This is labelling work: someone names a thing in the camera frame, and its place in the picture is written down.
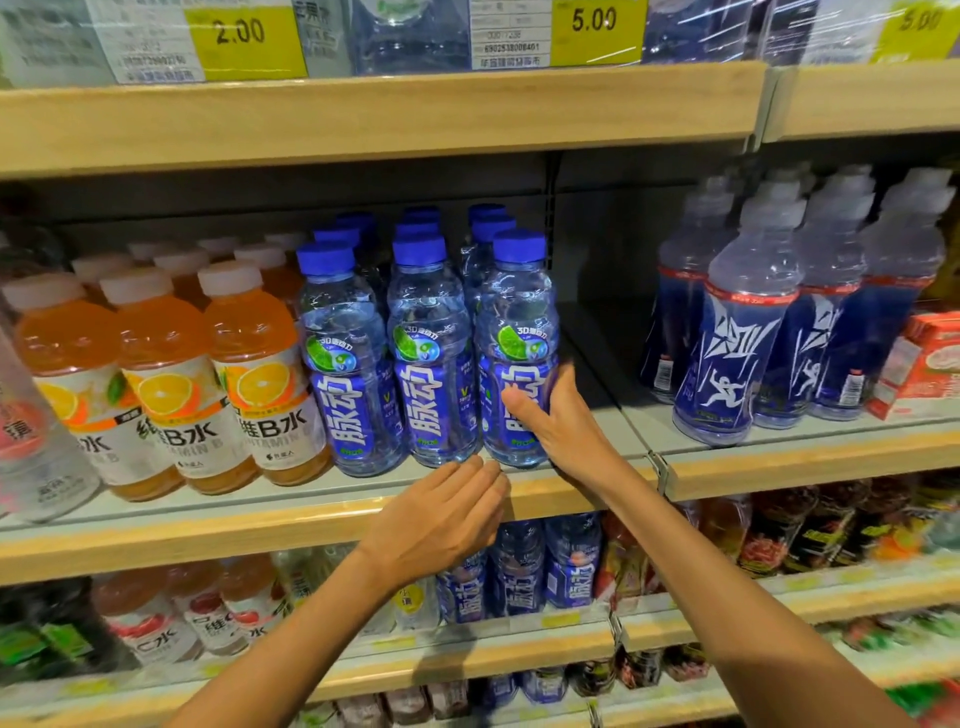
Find person's right hand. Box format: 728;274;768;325
500;362;640;498

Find row of blue capped bottles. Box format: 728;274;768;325
294;202;519;479

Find row of orange drink bottles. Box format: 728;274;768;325
0;231;335;503

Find row of dark red bottles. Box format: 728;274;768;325
600;472;960;601

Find person's left forearm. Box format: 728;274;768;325
168;547;445;728

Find metal shelf upright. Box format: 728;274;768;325
546;150;566;305

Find peach drink bottle red label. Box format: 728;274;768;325
93;570;204;666
166;562;249;657
221;553;291;646

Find red drink carton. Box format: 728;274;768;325
866;310;960;422

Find clear bottle with red label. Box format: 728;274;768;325
0;330;101;525

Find person's right forearm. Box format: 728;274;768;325
588;461;897;728

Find dark bottles with green labels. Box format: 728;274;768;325
0;577;141;687

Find blue cap drink bottle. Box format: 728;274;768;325
474;228;561;471

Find person's left hand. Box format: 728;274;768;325
357;456;513;595

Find pack of blue bottles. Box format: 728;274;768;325
643;0;879;67

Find row of dark blue bottles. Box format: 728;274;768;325
639;161;957;449

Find short wooden shelf board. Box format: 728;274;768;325
761;60;960;144

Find clear water bottle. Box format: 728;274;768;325
348;0;472;76

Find long wooden shelf board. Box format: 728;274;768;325
0;61;771;181

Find row of small dark bottles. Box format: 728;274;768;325
300;645;714;728

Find white and yellow price label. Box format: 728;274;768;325
872;0;960;66
86;0;309;85
468;0;650;72

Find blue label drink bottle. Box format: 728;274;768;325
435;551;493;625
545;513;604;610
491;519;547;618

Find bottle with yellow label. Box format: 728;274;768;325
393;577;442;633

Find grey shelf with wooden edge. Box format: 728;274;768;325
558;300;960;504
585;637;960;728
0;600;625;728
0;303;666;590
611;553;960;654

